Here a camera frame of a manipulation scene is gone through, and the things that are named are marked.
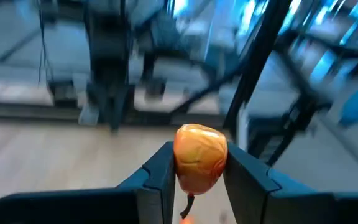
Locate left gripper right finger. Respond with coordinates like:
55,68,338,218
223,142,358,224

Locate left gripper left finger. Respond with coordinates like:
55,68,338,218
0,141,177,224

